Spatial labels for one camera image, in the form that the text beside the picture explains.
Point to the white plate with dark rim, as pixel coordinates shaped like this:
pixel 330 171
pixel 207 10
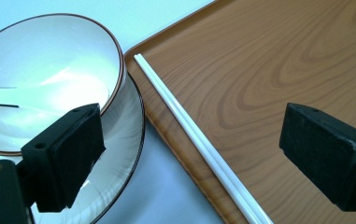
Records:
pixel 125 140

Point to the brown wood-grain tray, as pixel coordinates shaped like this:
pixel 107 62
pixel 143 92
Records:
pixel 244 62

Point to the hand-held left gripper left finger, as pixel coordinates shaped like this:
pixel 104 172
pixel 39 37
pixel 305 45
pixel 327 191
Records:
pixel 69 155

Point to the white chopstick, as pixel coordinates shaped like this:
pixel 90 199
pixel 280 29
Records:
pixel 205 140
pixel 196 140

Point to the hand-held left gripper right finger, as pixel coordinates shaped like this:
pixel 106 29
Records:
pixel 328 152

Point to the white bowl with brown rim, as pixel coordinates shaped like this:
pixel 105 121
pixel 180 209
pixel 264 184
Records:
pixel 41 62

